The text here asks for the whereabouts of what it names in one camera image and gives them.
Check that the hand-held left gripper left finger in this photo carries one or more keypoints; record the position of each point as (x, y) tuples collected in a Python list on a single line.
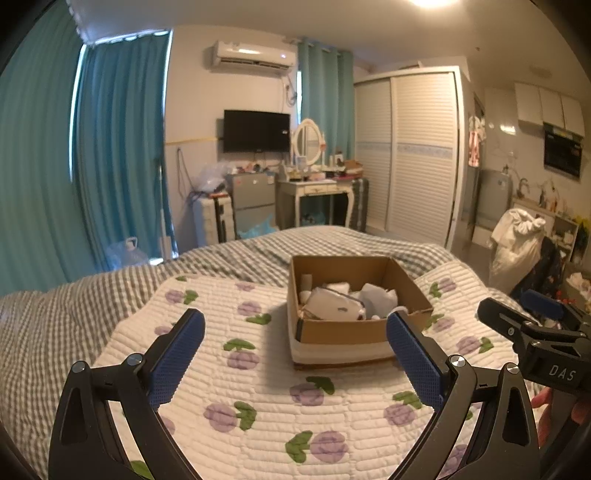
[(178, 355)]

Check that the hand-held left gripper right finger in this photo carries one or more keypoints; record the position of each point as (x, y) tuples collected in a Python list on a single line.
[(415, 360)]

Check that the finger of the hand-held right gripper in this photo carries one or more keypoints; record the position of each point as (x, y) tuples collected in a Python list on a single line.
[(501, 316), (540, 302)]

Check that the white cloth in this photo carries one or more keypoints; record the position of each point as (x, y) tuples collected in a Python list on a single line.
[(376, 295)]

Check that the cardboard box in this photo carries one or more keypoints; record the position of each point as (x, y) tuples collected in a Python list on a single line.
[(341, 332)]

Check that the white fabric pouch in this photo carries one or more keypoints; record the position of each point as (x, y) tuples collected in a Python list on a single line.
[(330, 304)]

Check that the person's right hand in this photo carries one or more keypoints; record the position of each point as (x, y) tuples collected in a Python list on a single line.
[(542, 406)]

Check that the dark floral garment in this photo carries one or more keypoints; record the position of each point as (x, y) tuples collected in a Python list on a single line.
[(549, 267)]

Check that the white laundry bundle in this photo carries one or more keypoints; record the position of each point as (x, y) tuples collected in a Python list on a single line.
[(515, 249)]

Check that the white floral quilt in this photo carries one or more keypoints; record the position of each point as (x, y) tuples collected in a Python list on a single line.
[(258, 406)]

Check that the clear water jug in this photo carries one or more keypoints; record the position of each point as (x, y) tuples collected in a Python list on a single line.
[(127, 256)]

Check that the grey washing machine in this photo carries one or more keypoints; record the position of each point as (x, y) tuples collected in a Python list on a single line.
[(496, 198)]

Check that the grey gingham blanket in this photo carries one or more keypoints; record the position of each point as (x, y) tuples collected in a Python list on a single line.
[(69, 314)]

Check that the white suitcase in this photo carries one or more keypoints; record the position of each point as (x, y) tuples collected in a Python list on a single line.
[(210, 221)]

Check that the blue plastic bag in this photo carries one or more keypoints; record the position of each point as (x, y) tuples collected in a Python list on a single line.
[(261, 228)]

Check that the black range hood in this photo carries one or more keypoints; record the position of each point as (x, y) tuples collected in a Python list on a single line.
[(561, 150)]

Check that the dark suitcase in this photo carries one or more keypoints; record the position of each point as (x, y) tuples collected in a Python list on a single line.
[(360, 205)]

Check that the small grey fridge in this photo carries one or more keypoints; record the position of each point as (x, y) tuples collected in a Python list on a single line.
[(251, 203)]

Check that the hanging pink clothes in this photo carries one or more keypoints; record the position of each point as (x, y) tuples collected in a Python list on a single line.
[(474, 143)]

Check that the white louvred wardrobe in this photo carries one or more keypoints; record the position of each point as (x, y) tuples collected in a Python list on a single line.
[(415, 161)]

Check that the clear plastic bag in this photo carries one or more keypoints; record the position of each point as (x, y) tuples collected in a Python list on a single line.
[(210, 177)]

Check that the white dressing table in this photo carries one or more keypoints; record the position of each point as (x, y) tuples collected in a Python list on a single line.
[(309, 188)]

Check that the wide teal curtain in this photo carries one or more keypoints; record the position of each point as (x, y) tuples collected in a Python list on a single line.
[(32, 161)]

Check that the oval white vanity mirror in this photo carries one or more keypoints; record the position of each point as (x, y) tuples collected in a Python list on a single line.
[(307, 143)]

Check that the narrow teal curtain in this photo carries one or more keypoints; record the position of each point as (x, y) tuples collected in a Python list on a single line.
[(325, 101)]

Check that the white air conditioner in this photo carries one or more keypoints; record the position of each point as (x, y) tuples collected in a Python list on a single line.
[(249, 55)]

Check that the white wall cabinets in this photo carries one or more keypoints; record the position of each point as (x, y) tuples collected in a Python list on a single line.
[(549, 106)]

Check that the black wall television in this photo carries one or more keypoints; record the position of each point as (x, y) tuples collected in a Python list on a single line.
[(256, 131)]

